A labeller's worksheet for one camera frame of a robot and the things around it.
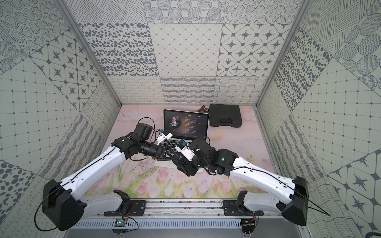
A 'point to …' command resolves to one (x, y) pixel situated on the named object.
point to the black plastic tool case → (225, 115)
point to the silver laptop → (182, 125)
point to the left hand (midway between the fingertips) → (175, 155)
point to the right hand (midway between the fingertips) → (184, 164)
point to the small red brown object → (203, 109)
